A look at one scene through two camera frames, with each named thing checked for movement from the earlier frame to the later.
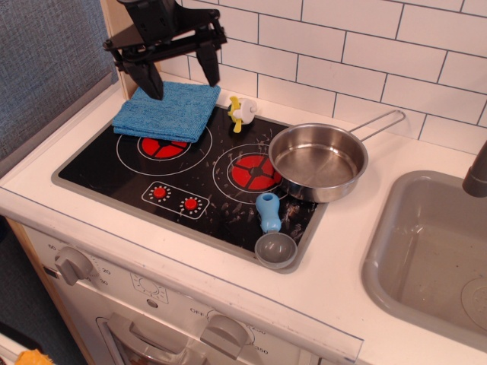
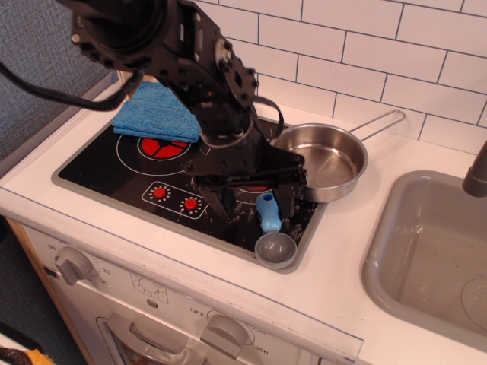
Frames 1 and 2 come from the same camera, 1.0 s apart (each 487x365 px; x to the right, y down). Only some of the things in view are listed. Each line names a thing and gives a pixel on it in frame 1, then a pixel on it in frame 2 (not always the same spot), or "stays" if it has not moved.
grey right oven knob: [224, 335] stays
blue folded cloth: [185, 112] stays
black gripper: [163, 29] → [256, 162]
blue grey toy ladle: [274, 250] stays
